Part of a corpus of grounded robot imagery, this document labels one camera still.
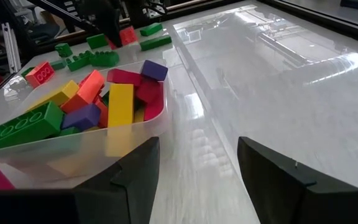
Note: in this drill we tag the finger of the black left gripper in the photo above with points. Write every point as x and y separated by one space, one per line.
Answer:
104 18

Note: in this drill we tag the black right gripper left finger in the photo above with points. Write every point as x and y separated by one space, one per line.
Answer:
129 193

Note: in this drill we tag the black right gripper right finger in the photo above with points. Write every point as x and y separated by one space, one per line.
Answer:
291 196

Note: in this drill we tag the green studded block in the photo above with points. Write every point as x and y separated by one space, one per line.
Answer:
79 62
104 59
105 99
69 131
26 127

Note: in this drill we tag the purple long block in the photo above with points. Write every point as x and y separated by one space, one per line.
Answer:
82 117
154 70

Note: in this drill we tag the orange studded block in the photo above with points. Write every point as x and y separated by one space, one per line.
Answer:
87 88
40 74

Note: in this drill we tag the red long block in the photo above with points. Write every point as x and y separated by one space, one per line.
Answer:
149 91
155 109

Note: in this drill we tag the yellow block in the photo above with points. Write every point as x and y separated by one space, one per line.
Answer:
120 105
57 96

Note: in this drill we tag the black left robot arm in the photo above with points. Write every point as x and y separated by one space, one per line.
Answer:
141 14

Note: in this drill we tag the small green block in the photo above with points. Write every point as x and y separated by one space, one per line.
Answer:
63 49
26 72

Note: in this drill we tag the clear plastic bin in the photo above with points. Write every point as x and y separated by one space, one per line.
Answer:
73 155

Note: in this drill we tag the silver aluminium extrusion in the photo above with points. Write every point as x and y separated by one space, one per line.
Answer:
11 46

